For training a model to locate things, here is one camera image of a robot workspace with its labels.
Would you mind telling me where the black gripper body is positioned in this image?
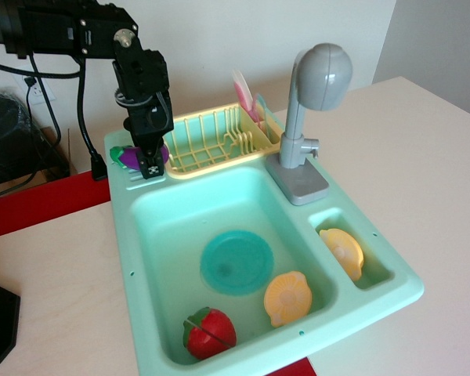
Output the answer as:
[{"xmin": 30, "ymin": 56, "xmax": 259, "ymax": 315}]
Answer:
[{"xmin": 113, "ymin": 29, "xmax": 173, "ymax": 157}]

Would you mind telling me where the white wall outlet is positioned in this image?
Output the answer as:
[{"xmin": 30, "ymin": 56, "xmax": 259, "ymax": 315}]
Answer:
[{"xmin": 13, "ymin": 74, "xmax": 56, "ymax": 105}]

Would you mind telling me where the grey toy faucet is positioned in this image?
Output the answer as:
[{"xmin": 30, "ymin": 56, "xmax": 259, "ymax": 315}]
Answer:
[{"xmin": 266, "ymin": 43, "xmax": 353, "ymax": 206}]

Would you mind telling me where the black bin with bag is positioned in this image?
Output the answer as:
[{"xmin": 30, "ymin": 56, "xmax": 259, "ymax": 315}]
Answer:
[{"xmin": 0, "ymin": 89, "xmax": 70, "ymax": 185}]

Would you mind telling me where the purple toy eggplant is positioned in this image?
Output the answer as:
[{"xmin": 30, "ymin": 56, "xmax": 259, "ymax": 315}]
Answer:
[{"xmin": 109, "ymin": 143, "xmax": 170, "ymax": 172}]

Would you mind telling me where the yellow lemon half in basin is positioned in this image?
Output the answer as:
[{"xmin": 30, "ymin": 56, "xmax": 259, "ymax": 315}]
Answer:
[{"xmin": 263, "ymin": 271, "xmax": 313, "ymax": 327}]

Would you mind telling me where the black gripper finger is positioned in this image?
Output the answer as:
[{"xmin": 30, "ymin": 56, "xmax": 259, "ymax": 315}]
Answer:
[
  {"xmin": 136, "ymin": 150, "xmax": 147, "ymax": 179},
  {"xmin": 144, "ymin": 150, "xmax": 165, "ymax": 179}
]

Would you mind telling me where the teal toy utensil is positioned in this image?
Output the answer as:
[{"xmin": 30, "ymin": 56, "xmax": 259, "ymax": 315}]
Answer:
[{"xmin": 253, "ymin": 93, "xmax": 270, "ymax": 139}]

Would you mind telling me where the yellow dish rack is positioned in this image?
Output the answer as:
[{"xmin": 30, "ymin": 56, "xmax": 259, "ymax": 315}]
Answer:
[{"xmin": 164, "ymin": 103, "xmax": 284, "ymax": 179}]

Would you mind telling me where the teal toy plate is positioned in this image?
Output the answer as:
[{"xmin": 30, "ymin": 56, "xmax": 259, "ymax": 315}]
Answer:
[{"xmin": 200, "ymin": 230, "xmax": 274, "ymax": 296}]

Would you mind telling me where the yellow lemon half in side compartment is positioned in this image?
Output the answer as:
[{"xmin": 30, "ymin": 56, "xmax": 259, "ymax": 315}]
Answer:
[{"xmin": 319, "ymin": 228, "xmax": 364, "ymax": 281}]

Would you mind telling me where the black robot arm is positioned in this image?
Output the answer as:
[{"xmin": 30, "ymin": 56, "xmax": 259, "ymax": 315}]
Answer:
[{"xmin": 0, "ymin": 1, "xmax": 174, "ymax": 180}]

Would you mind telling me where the black power cable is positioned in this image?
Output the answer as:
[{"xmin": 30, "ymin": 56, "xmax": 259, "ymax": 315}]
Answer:
[{"xmin": 0, "ymin": 54, "xmax": 83, "ymax": 201}]

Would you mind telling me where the mint green toy sink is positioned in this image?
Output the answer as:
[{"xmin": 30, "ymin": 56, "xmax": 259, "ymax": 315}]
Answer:
[{"xmin": 103, "ymin": 109, "xmax": 425, "ymax": 376}]

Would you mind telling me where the red toy strawberry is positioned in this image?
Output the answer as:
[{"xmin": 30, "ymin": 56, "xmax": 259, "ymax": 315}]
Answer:
[{"xmin": 183, "ymin": 307, "xmax": 237, "ymax": 360}]

